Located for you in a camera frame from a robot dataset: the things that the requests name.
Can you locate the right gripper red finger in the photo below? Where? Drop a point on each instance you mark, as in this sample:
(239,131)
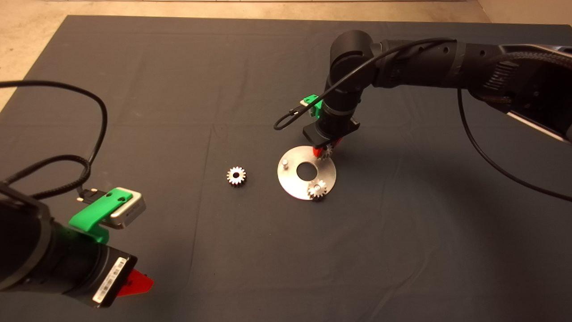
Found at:
(337,143)
(317,153)

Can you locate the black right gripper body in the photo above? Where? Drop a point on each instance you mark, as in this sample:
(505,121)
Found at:
(330,129)

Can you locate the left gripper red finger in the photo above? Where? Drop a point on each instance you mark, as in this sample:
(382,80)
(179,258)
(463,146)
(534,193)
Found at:
(137,283)

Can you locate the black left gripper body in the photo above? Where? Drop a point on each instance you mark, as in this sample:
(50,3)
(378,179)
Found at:
(103,273)

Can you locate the small steel planetary gear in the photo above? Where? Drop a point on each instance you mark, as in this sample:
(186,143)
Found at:
(231,179)
(327,152)
(312,193)

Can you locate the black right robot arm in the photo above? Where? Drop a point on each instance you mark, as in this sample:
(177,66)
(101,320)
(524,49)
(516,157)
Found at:
(351,51)

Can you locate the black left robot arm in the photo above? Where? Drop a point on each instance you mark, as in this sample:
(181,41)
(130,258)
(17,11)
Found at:
(22,241)

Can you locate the round metal carrier plate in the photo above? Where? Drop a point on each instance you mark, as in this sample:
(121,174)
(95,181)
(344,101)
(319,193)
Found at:
(292,183)

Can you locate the dark grey table cloth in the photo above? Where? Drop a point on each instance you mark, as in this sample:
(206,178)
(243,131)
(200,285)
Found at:
(223,89)

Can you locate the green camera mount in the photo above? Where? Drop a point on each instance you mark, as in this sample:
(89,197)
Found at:
(96,212)
(313,99)

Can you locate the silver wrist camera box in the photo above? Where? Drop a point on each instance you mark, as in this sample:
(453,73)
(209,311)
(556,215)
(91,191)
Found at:
(305,103)
(135,213)

